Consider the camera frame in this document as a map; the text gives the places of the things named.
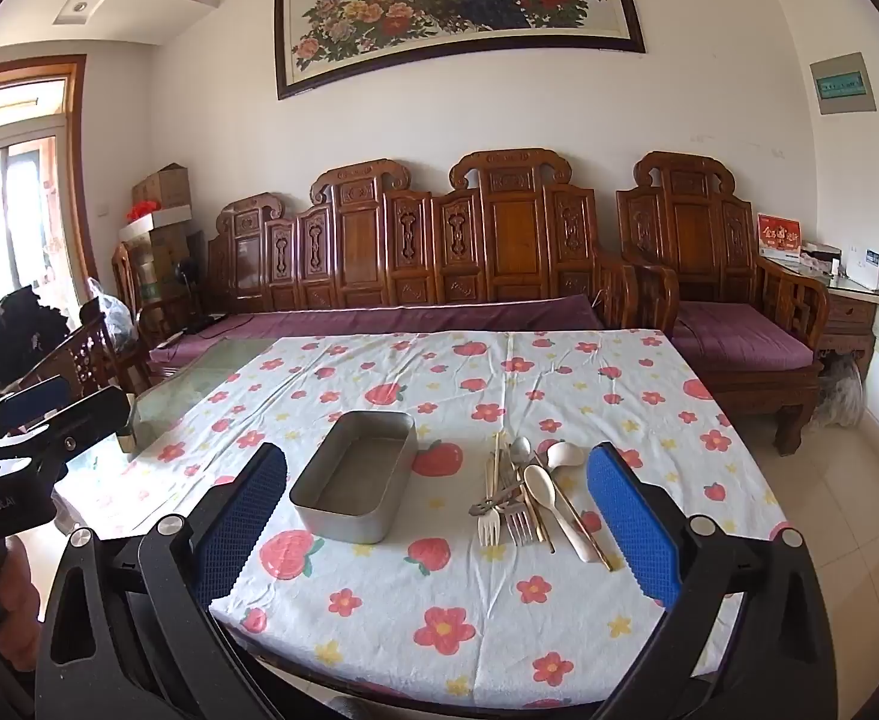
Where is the white plastic fork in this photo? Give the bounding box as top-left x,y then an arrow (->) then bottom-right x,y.
476,457 -> 504,547

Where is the metal fork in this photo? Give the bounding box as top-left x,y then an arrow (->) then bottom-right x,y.
503,465 -> 538,545

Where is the brown chopstick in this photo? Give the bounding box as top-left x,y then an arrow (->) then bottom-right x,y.
521,491 -> 557,553
551,476 -> 613,571

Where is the wooden side table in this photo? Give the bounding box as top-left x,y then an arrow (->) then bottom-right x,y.
758,255 -> 879,383

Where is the black bag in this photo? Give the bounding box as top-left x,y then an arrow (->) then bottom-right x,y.
0,285 -> 69,391

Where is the purple armchair cushion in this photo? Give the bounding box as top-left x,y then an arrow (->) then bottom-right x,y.
671,302 -> 815,372

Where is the carved wooden sofa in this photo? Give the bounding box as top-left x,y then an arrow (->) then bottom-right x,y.
206,150 -> 639,331

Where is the plastic bag on chair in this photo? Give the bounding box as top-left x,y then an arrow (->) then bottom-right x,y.
86,277 -> 140,350

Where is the carved wooden armchair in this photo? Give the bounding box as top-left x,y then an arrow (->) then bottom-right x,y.
615,151 -> 832,457

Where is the grey wall box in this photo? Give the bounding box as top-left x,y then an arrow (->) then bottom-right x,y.
809,52 -> 877,116

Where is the large cardboard box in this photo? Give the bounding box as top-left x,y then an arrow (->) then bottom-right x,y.
120,229 -> 202,302

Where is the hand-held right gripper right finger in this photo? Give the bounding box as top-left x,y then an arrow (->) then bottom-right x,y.
587,444 -> 838,720

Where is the wooden dining chair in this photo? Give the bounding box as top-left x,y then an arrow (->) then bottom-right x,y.
34,300 -> 155,400

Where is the wooden balcony door frame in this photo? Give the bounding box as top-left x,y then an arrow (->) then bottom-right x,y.
0,56 -> 100,331

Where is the brown cardboard box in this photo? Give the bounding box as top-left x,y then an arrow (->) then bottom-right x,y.
131,163 -> 191,211

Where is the person's left hand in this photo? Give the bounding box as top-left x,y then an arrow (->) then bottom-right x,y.
0,536 -> 44,623

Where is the framed peacock painting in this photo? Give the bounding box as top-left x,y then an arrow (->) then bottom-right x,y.
274,0 -> 646,101

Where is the white box with red flowers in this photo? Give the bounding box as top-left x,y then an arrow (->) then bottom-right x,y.
125,201 -> 193,242

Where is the floral strawberry tablecloth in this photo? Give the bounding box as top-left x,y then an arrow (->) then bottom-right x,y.
53,330 -> 789,713

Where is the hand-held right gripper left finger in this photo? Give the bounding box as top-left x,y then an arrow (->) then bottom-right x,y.
34,442 -> 288,720

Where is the rectangular metal tray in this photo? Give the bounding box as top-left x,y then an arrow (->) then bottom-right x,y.
289,411 -> 418,545

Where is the purple sofa cushion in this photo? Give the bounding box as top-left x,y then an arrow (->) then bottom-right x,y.
146,294 -> 605,377

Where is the white soup spoon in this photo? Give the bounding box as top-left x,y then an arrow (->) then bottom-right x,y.
536,441 -> 587,476

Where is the clear plastic bag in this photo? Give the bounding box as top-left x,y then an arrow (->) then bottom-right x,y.
814,356 -> 868,428

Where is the small metal spoon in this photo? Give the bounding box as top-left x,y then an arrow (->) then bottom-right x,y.
510,435 -> 538,511

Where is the red card stand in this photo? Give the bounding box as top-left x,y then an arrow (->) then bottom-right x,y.
756,212 -> 804,260

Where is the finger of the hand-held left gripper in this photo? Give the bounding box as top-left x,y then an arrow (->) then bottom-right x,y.
0,376 -> 74,442
0,388 -> 133,467

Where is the white router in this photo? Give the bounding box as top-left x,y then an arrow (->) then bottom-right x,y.
844,244 -> 879,292

